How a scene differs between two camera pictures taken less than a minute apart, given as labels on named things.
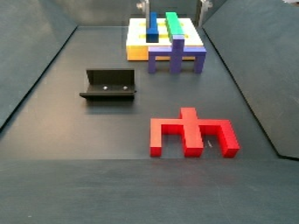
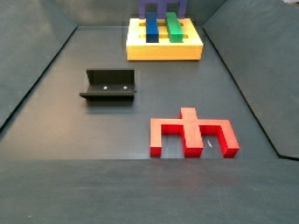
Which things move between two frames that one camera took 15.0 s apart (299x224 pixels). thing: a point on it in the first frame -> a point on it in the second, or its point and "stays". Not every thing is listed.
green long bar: (172, 24) stays
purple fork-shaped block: (176, 52) -> (161, 8)
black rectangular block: (109, 84) stays
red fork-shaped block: (191, 134) stays
